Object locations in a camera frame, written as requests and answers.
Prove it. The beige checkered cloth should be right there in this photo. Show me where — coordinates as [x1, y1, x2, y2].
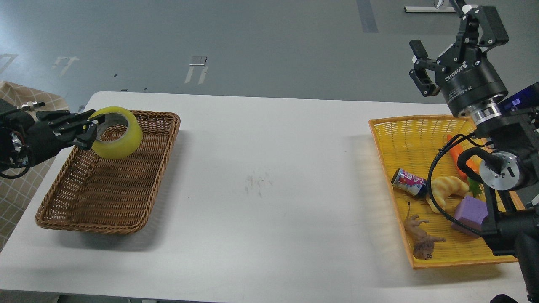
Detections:
[0, 80, 69, 249]

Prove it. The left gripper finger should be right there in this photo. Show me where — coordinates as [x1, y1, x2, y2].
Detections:
[72, 123, 99, 150]
[63, 111, 105, 127]

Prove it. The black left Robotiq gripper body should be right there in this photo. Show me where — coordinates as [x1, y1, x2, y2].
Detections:
[26, 111, 76, 162]

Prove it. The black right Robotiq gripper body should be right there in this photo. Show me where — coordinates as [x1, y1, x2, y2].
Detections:
[436, 53, 508, 117]

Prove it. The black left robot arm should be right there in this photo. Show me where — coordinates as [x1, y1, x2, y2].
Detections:
[0, 99, 105, 180]

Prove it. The yellow plastic basket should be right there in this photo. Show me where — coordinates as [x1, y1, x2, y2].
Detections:
[369, 115, 517, 270]

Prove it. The brown toy lion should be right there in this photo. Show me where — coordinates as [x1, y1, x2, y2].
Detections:
[404, 201, 446, 260]

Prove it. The purple foam block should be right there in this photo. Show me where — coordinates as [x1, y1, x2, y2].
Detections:
[453, 195, 488, 232]

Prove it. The orange toy carrot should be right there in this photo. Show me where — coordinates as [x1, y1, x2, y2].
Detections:
[449, 143, 479, 183]

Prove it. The white stand base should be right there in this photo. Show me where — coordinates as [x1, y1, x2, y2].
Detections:
[404, 0, 456, 13]

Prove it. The yellow tape roll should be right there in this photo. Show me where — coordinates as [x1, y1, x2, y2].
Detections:
[89, 106, 143, 159]

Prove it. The toy croissant bread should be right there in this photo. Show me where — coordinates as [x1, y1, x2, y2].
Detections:
[426, 176, 470, 213]

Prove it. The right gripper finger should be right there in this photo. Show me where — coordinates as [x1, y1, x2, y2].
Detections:
[409, 40, 447, 97]
[450, 0, 510, 57]

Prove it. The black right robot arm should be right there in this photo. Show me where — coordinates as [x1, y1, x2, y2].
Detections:
[409, 0, 539, 303]

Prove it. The small drink can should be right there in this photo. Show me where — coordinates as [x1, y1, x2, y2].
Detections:
[391, 168, 427, 198]

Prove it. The brown wicker basket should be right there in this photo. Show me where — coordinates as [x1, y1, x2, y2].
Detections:
[35, 111, 181, 234]

